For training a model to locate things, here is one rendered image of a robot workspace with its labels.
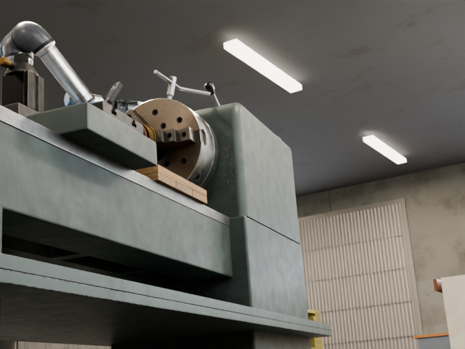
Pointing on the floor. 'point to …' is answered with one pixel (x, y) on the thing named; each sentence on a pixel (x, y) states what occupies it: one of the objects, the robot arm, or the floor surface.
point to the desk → (434, 341)
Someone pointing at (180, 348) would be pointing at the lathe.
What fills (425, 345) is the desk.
